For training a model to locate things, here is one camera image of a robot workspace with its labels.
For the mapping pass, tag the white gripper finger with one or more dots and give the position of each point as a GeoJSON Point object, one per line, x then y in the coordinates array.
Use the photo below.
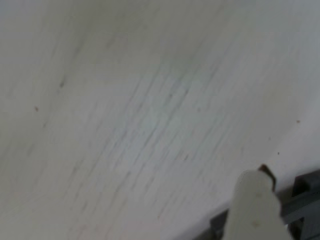
{"type": "Point", "coordinates": [252, 210]}

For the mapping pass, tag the grey circular toy rail track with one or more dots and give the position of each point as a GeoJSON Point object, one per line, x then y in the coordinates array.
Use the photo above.
{"type": "Point", "coordinates": [303, 183]}

